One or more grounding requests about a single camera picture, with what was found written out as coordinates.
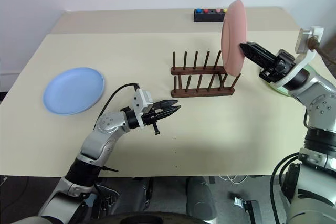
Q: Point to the black metal floor bracket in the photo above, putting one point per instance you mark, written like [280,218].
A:
[245,205]

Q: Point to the pink plate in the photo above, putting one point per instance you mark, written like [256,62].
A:
[232,37]

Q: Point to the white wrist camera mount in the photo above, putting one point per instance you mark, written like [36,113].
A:
[304,62]
[142,100]

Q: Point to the green plate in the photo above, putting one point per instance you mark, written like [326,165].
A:
[278,90]

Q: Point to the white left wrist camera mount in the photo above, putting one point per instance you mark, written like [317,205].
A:
[142,100]

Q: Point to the pink push button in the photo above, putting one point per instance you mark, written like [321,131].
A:
[218,11]

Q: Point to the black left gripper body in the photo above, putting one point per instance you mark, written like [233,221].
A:
[150,116]

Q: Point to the wooden dish rack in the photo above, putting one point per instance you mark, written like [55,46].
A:
[202,93]

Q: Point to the dark grey rounded shape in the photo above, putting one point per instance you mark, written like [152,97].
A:
[200,197]

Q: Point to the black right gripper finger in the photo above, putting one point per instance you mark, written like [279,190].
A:
[265,47]
[258,55]

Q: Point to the black button box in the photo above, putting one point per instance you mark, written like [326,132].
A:
[210,17]

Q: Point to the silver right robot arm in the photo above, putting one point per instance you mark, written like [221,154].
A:
[318,103]

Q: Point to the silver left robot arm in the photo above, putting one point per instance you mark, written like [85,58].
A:
[105,125]

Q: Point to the blue push button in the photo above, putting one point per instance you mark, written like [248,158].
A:
[199,10]

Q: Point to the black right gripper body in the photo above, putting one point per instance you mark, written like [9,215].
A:
[281,64]

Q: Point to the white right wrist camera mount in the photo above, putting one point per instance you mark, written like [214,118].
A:
[304,62]

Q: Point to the blue plate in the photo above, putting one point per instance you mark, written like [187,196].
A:
[73,90]

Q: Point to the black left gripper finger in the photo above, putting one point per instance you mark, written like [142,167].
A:
[170,112]
[168,104]

